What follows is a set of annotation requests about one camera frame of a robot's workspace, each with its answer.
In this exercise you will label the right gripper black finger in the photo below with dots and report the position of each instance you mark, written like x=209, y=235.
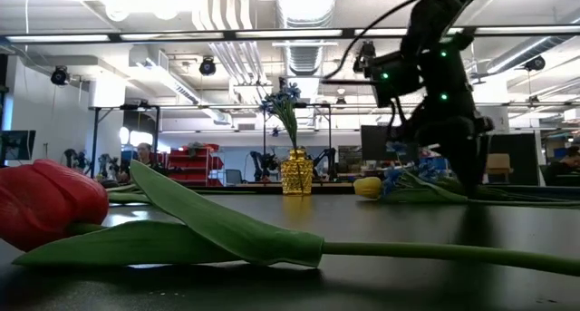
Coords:
x=476, y=166
x=455, y=166

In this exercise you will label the blue artificial flower spray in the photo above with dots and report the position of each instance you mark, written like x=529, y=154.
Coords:
x=428, y=170
x=390, y=182
x=290, y=116

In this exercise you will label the red artificial tulip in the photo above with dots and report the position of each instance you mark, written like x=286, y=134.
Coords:
x=54, y=202

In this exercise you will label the black background robot arm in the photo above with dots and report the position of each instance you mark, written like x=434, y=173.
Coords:
x=263, y=163
x=108, y=163
x=325, y=159
x=74, y=159

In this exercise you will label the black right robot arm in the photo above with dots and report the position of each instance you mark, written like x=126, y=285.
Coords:
x=435, y=16

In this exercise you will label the gold textured vase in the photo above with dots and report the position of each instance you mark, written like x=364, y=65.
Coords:
x=296, y=175

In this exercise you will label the dark computer monitor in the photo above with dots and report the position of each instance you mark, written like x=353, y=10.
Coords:
x=18, y=145
x=374, y=143

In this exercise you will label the person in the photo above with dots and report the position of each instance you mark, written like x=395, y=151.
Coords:
x=144, y=154
x=572, y=159

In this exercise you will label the black ceiling spotlight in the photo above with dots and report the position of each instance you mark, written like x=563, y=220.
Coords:
x=535, y=63
x=60, y=75
x=207, y=67

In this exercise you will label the red shelf cart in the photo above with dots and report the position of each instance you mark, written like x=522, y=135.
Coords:
x=190, y=166

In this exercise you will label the black overhead frame bar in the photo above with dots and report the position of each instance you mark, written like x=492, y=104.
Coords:
x=226, y=34

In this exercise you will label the black metal stand frame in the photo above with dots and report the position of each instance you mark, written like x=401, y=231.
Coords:
x=95, y=134

